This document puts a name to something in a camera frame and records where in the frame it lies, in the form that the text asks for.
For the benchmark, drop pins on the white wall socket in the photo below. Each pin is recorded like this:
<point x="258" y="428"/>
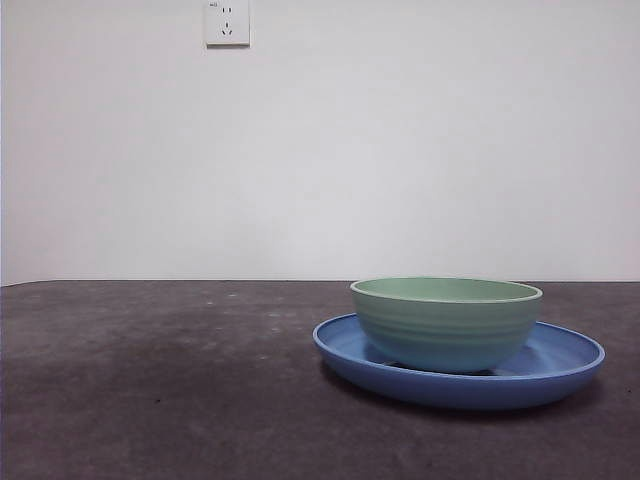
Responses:
<point x="228" y="22"/>

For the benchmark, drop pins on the green ribbed bowl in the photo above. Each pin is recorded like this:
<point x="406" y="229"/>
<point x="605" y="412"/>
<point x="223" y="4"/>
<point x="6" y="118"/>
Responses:
<point x="445" y="330"/>

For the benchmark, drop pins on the blue plate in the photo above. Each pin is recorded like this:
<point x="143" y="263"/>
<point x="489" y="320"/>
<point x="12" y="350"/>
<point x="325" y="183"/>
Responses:
<point x="450" y="392"/>

